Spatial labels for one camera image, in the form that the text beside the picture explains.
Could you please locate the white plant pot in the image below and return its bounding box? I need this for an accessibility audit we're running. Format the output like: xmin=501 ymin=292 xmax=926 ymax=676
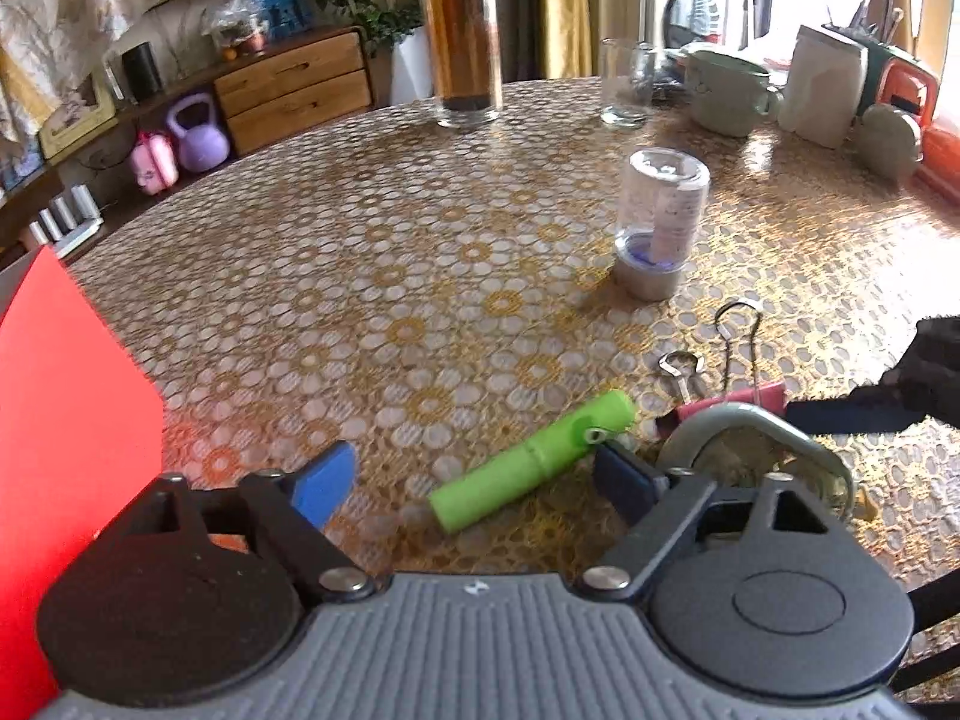
xmin=390 ymin=26 xmax=437 ymax=104

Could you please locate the green plastic tube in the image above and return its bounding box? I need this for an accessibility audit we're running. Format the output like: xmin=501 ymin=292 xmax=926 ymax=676
xmin=427 ymin=390 xmax=638 ymax=533

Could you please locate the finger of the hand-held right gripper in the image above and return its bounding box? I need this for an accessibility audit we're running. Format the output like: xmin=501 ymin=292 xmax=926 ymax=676
xmin=784 ymin=384 xmax=931 ymax=436

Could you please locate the yellow curtain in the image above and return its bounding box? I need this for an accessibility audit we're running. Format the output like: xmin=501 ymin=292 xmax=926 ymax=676
xmin=540 ymin=0 xmax=593 ymax=80

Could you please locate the white slotted rack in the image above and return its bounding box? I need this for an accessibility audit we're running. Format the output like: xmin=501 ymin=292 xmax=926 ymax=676
xmin=26 ymin=184 xmax=104 ymax=260

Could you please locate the clear drinking glass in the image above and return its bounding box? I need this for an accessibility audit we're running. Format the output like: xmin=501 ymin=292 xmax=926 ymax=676
xmin=598 ymin=37 xmax=659 ymax=128

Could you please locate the pink toy case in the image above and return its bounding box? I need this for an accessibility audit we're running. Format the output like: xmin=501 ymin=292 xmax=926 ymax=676
xmin=129 ymin=131 xmax=179 ymax=196

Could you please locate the floral cloth cover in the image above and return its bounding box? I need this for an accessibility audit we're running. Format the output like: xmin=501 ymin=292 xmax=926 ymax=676
xmin=0 ymin=0 xmax=286 ymax=143

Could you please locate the pale green mug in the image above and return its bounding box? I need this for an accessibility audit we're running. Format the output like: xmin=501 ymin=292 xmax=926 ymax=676
xmin=684 ymin=49 xmax=785 ymax=137

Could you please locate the pink binder clip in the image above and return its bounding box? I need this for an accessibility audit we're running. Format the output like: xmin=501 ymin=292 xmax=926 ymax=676
xmin=656 ymin=300 xmax=785 ymax=437

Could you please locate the red cardboard box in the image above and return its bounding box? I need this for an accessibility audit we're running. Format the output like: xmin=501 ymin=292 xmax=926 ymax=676
xmin=0 ymin=244 xmax=166 ymax=720

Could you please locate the purple kettlebell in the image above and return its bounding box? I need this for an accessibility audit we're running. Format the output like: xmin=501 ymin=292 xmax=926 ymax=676
xmin=165 ymin=94 xmax=228 ymax=172

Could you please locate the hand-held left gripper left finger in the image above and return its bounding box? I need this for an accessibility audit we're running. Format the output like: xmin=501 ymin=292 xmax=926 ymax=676
xmin=152 ymin=441 xmax=377 ymax=605

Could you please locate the blue-grey correction tape dispenser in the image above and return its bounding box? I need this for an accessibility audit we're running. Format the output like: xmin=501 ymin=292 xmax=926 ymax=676
xmin=656 ymin=403 xmax=857 ymax=533

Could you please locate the orange plastic container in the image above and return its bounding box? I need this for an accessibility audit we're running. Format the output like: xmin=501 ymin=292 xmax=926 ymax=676
xmin=874 ymin=58 xmax=942 ymax=137

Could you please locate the clear plastic bag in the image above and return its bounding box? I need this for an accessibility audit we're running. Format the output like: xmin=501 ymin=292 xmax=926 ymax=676
xmin=202 ymin=0 xmax=271 ymax=61

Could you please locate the clear jar with grey lid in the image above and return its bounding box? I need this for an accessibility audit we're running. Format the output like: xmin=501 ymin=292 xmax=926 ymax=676
xmin=615 ymin=148 xmax=711 ymax=301

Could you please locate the blue printed bag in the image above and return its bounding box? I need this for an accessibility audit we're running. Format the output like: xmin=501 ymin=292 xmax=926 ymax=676
xmin=251 ymin=0 xmax=312 ymax=35

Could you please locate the white washing machine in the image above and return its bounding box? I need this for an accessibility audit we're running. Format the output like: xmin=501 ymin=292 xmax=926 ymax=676
xmin=656 ymin=0 xmax=732 ymax=53

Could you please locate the green utensil holder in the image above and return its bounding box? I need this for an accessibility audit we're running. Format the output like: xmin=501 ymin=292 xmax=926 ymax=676
xmin=823 ymin=0 xmax=925 ymax=115

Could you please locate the tall glass tea jar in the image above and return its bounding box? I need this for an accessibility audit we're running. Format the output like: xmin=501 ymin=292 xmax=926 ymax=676
xmin=416 ymin=0 xmax=502 ymax=128

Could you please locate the pale green round box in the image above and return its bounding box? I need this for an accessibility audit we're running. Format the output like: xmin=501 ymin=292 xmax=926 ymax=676
xmin=855 ymin=103 xmax=925 ymax=181

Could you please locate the white plastic container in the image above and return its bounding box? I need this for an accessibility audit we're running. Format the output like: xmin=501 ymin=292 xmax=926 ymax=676
xmin=778 ymin=25 xmax=869 ymax=149

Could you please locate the wooden drawer cabinet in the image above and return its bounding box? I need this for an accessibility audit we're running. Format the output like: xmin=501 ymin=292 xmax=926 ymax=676
xmin=214 ymin=25 xmax=376 ymax=158

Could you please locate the framed picture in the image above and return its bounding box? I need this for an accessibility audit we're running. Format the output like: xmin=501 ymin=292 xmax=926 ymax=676
xmin=37 ymin=75 xmax=119 ymax=160

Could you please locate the black cylinder speaker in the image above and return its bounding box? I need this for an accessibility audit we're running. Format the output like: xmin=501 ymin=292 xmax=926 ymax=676
xmin=122 ymin=43 xmax=164 ymax=102

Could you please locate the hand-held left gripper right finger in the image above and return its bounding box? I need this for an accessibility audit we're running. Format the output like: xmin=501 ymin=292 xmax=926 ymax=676
xmin=581 ymin=441 xmax=827 ymax=602

